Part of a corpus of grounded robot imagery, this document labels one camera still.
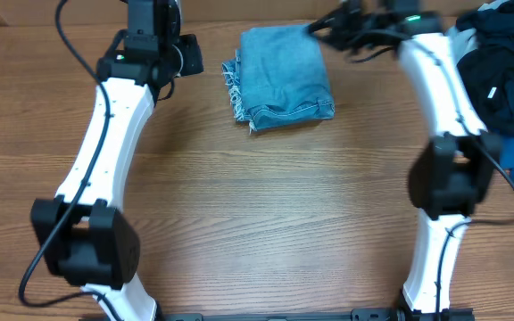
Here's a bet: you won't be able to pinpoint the cardboard wall panel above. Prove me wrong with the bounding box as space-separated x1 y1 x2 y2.
0 0 514 28

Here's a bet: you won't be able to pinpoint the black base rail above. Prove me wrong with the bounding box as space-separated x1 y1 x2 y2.
78 307 476 321

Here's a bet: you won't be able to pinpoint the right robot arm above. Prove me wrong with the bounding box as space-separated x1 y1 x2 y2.
307 1 501 320

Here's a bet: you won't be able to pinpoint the light blue denim jeans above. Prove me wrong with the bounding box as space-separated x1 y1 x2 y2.
221 24 336 132

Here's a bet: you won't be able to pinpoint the black garment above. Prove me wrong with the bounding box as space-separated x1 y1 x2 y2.
455 0 514 136

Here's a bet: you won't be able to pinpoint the white grey striped cloth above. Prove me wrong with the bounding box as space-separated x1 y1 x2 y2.
445 0 508 64

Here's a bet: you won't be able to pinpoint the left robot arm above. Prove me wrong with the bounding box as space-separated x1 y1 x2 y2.
30 0 203 320

